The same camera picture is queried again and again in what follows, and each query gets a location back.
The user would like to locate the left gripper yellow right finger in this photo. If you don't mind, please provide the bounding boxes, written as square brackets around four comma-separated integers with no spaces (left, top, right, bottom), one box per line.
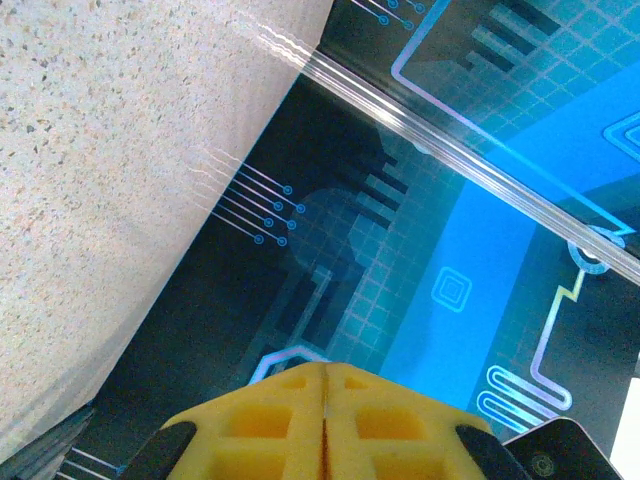
[323,363,517,480]

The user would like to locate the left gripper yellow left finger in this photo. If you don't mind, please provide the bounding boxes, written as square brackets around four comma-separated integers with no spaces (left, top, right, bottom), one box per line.
[119,362,328,480]

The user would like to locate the aluminium frame post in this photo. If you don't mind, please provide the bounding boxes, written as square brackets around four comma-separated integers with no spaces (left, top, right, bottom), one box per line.
[252,19,640,284]

